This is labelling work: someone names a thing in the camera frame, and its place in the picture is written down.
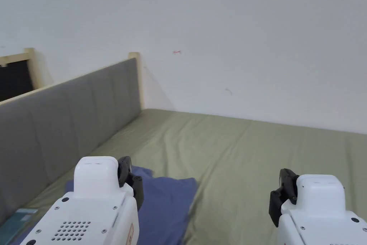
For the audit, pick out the blue garment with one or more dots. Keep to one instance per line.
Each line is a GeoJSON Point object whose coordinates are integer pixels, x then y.
{"type": "Point", "coordinates": [166, 207]}

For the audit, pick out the bed with pale green sheet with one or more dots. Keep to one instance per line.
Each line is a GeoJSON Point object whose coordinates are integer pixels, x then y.
{"type": "Point", "coordinates": [243, 156]}

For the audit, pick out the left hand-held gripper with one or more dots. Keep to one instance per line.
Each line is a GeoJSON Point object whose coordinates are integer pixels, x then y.
{"type": "Point", "coordinates": [94, 213]}

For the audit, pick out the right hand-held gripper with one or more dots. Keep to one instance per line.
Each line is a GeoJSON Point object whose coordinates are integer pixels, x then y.
{"type": "Point", "coordinates": [321, 216]}

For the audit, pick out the grey padded headboard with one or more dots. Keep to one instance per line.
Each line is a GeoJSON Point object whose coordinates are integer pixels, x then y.
{"type": "Point", "coordinates": [66, 118]}

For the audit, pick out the wooden frame with dark panel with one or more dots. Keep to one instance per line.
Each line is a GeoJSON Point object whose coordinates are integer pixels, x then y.
{"type": "Point", "coordinates": [14, 78]}

